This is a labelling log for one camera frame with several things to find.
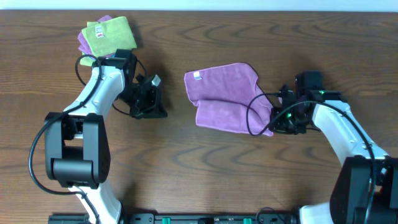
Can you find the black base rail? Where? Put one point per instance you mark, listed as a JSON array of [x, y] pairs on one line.
[[266, 218]]

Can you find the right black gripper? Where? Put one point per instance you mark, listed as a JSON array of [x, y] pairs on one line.
[[278, 127]]

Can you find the purple microfiber cloth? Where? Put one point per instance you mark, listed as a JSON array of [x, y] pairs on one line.
[[228, 98]]

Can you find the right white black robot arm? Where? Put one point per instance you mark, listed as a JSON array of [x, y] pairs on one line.
[[366, 188]]

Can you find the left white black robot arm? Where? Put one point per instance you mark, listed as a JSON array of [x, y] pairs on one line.
[[77, 153]]

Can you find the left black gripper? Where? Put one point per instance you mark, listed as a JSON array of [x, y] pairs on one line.
[[152, 111]]

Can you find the top green folded cloth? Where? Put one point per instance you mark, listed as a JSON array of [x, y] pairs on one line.
[[124, 38]]

